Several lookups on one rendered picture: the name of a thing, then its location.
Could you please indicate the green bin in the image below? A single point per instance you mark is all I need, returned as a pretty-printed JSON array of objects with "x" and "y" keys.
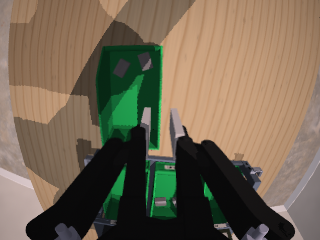
[
  {"x": 121, "y": 102},
  {"x": 217, "y": 215},
  {"x": 164, "y": 186},
  {"x": 111, "y": 204}
]

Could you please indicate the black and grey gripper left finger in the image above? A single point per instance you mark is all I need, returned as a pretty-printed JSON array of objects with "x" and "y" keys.
[{"x": 71, "y": 217}]

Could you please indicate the grey metal shelf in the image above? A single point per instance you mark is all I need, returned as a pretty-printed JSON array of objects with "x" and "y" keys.
[{"x": 249, "y": 172}]

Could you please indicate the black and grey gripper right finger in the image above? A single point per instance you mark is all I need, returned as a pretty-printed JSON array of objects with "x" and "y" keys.
[{"x": 245, "y": 211}]

